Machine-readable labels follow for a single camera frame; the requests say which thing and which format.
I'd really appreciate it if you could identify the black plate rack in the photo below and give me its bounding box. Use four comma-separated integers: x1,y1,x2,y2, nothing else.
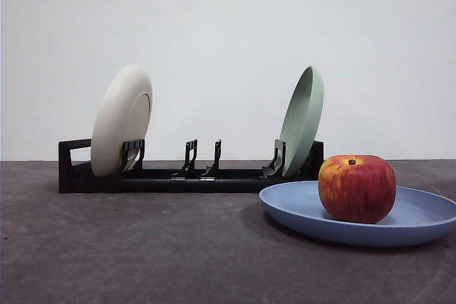
58,138,325,194

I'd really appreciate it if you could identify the cream white plate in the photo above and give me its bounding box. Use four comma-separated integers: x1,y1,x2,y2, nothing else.
90,64,154,178

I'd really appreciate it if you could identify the pale green plate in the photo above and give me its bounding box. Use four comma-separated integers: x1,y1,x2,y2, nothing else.
279,65,325,178

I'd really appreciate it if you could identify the red yellow apple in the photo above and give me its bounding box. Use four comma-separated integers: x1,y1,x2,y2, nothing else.
318,154,397,225

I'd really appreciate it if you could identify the blue plate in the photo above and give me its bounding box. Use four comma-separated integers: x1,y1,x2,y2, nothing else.
259,180,456,248

